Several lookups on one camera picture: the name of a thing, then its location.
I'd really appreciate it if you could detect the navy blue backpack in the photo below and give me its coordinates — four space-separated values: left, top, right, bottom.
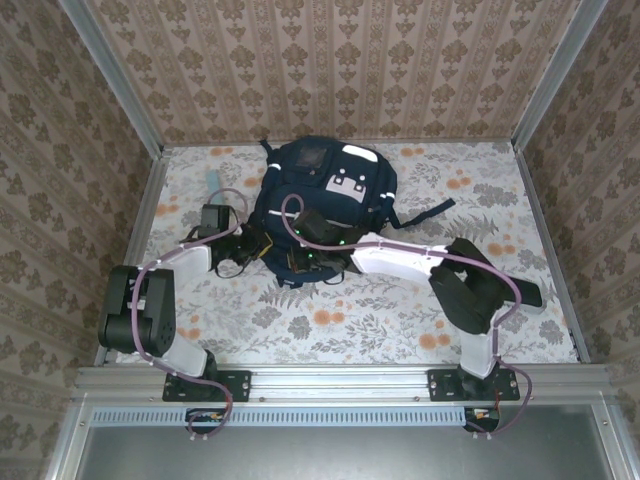
252 135 457 292

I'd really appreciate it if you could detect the thin aluminium edge strip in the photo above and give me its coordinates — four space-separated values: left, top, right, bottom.
162 139 517 150

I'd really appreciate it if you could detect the grey metal panel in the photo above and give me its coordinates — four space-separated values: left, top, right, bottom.
47 399 640 480

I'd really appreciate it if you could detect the aluminium side rail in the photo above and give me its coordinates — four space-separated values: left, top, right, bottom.
514 144 591 364
94 147 172 366

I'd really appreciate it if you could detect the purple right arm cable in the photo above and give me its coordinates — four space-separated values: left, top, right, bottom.
280 193 532 442

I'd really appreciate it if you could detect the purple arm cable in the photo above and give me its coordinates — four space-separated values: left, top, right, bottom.
280 193 532 442
132 188 250 442

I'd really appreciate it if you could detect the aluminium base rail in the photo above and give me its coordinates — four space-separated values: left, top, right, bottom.
74 363 614 401

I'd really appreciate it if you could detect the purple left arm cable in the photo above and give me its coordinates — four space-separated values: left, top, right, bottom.
132 188 250 442

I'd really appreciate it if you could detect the slotted grey cable duct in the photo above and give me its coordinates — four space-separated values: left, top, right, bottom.
91 405 501 429

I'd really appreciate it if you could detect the aluminium frame post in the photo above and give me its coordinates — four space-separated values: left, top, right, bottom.
512 0 609 151
57 0 166 157

